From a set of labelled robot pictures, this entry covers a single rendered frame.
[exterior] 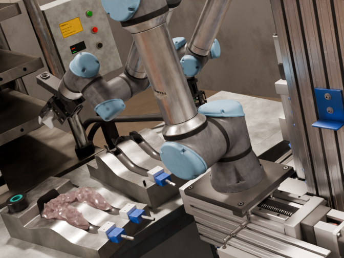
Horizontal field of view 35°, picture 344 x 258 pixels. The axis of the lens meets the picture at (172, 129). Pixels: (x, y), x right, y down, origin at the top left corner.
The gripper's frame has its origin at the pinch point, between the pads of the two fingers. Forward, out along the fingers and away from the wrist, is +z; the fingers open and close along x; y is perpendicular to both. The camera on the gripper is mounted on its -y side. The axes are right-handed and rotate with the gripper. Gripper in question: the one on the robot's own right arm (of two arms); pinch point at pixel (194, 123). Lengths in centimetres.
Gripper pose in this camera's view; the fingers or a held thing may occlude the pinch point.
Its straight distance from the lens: 217.1
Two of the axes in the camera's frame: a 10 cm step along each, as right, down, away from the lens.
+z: 2.6, 8.9, 3.8
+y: 5.7, 1.8, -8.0
